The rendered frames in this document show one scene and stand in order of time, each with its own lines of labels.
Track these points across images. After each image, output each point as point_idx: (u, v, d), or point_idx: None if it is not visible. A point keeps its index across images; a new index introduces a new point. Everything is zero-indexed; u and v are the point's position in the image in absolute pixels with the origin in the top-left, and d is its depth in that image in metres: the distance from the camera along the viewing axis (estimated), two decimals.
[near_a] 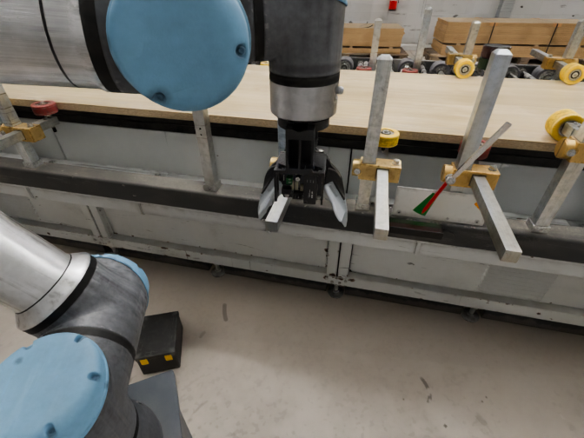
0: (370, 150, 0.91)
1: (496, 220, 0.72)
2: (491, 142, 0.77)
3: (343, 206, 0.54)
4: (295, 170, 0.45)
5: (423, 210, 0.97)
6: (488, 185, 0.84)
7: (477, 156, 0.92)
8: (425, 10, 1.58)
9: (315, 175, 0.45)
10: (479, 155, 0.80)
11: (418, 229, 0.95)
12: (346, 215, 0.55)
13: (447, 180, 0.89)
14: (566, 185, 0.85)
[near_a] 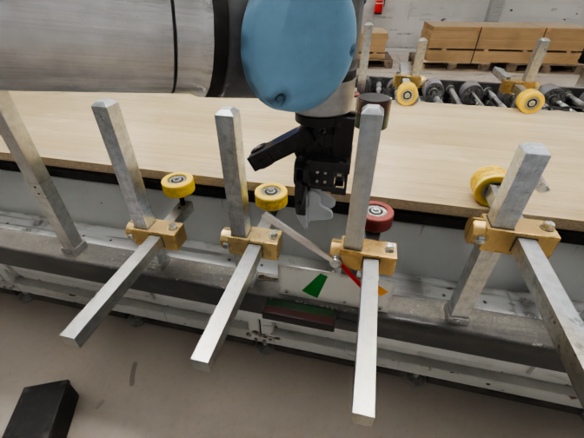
0: (235, 222, 0.71)
1: (361, 346, 0.51)
2: (285, 229, 0.61)
3: None
4: (350, 155, 0.49)
5: None
6: (377, 275, 0.63)
7: (374, 228, 0.71)
8: (364, 26, 1.37)
9: None
10: (303, 240, 0.63)
11: (303, 319, 0.74)
12: None
13: (333, 266, 0.69)
14: (481, 275, 0.64)
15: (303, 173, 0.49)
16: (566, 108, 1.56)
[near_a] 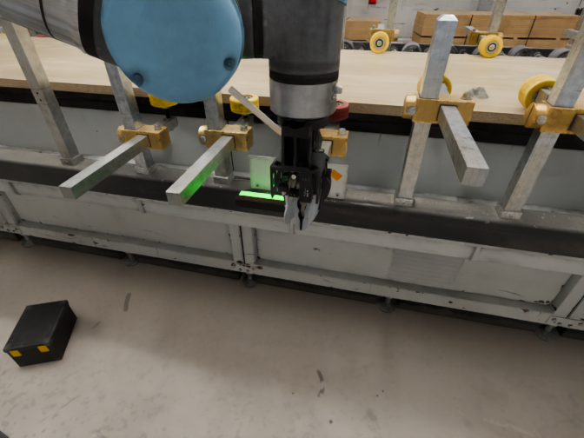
0: (211, 114, 0.82)
1: None
2: (249, 105, 0.72)
3: (314, 214, 0.56)
4: (290, 168, 0.45)
5: None
6: (330, 143, 0.77)
7: (332, 116, 0.84)
8: None
9: (311, 174, 0.45)
10: (265, 117, 0.74)
11: (270, 203, 0.85)
12: (310, 222, 0.57)
13: None
14: (417, 149, 0.75)
15: None
16: None
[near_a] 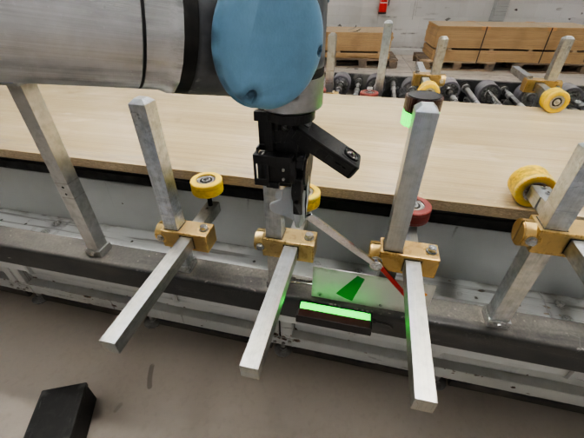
0: (272, 223, 0.69)
1: (415, 335, 0.52)
2: (329, 231, 0.59)
3: (293, 215, 0.55)
4: (260, 142, 0.52)
5: None
6: (421, 267, 0.64)
7: (413, 222, 0.71)
8: (384, 24, 1.36)
9: (256, 155, 0.50)
10: (346, 242, 0.61)
11: (340, 322, 0.72)
12: (295, 222, 0.57)
13: (373, 268, 0.67)
14: (527, 277, 0.62)
15: None
16: None
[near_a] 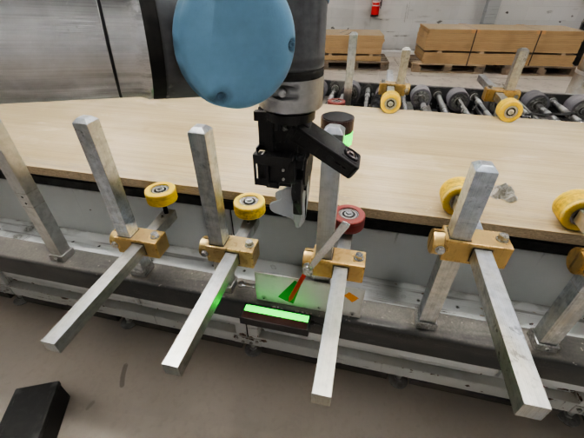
0: (213, 232, 0.74)
1: (326, 335, 0.57)
2: (334, 240, 0.60)
3: (293, 215, 0.55)
4: (260, 142, 0.52)
5: (289, 298, 0.80)
6: (347, 273, 0.69)
7: (347, 230, 0.76)
8: (349, 36, 1.41)
9: (256, 155, 0.50)
10: (326, 251, 0.63)
11: (279, 324, 0.77)
12: (295, 222, 0.57)
13: (302, 271, 0.71)
14: (444, 282, 0.67)
15: None
16: (548, 115, 1.59)
